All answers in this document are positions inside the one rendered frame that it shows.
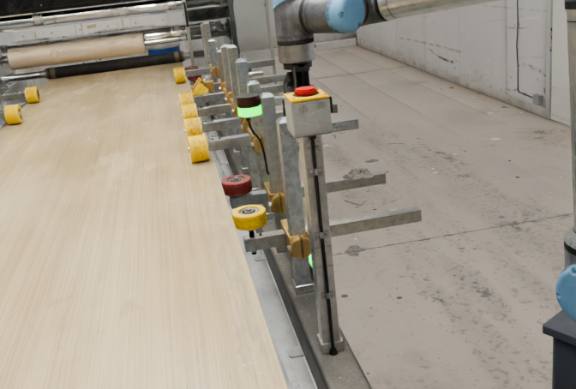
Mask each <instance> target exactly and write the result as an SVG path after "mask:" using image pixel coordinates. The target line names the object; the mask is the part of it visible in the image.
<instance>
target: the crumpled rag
mask: <svg viewBox="0 0 576 389"><path fill-rule="evenodd" d="M373 175H374V174H373V173H370V172H369V170H368V169H367V168H356V169H354V170H350V171H349V172H348V173H347V174H345V175H344V176H343V178H344V179H346V180H347V179H349V180H350V179H353V180H355V179H356V180H357V179H358V178H362V177H363V178H369V177H372V176H373Z"/></svg>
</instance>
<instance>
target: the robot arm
mask: <svg viewBox="0 0 576 389"><path fill-rule="evenodd" d="M494 1H499V0H273V13H274V21H275V30H276V38H277V49H278V57H279V62H280V63H283V67H284V69H286V70H291V72H287V74H286V77H285V80H284V83H283V90H284V93H294V90H296V88H298V87H306V86H313V87H314V85H310V84H309V68H310V67H312V60H314V59H315V49H314V48H316V44H314V33H352V32H355V31H356V30H357V29H358V28H360V27H362V26H366V25H369V24H375V23H378V22H384V21H391V20H393V19H397V18H401V17H406V16H412V15H420V14H426V13H431V12H436V11H441V10H446V9H455V8H460V7H464V6H470V5H475V4H480V3H489V2H494ZM564 3H565V11H566V13H567V53H568V77H569V101H570V126H571V150H572V174H573V222H574V226H573V227H572V228H571V229H570V230H568V231H567V232H566V233H565V235H564V257H565V267H564V270H563V271H562V272H561V274H560V275H559V277H558V279H557V283H556V287H555V292H556V298H557V301H558V303H559V305H560V306H561V309H562V310H563V311H564V313H565V314H566V315H567V316H568V317H569V318H570V319H572V320H573V321H575V322H576V0H564Z"/></svg>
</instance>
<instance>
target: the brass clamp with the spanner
mask: <svg viewBox="0 0 576 389"><path fill-rule="evenodd" d="M263 186H264V189H265V190H266V191H267V199H268V205H269V207H270V209H271V211H272V212H277V213H284V212H286V207H285V192H278V193H273V194H272V192H271V190H270V187H269V182H264V183H263Z"/></svg>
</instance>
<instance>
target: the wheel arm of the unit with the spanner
mask: <svg viewBox="0 0 576 389"><path fill-rule="evenodd" d="M370 173H373V174H374V175H373V176H372V177H369V178H363V177H362V178H358V179H357V180H356V179H355V180H353V179H350V180H349V179H347V180H346V179H344V178H343V177H336V178H331V179H326V187H327V193H332V192H337V191H342V190H347V189H357V188H362V187H368V186H373V185H378V184H383V183H386V173H385V172H384V171H374V172H370ZM301 188H302V196H303V197H305V193H304V184H303V183H301ZM229 197H230V203H231V209H234V208H238V207H240V206H247V205H259V204H264V203H268V199H267V191H266V190H265V189H263V190H257V191H252V192H249V193H247V194H243V196H240V197H234V196H229Z"/></svg>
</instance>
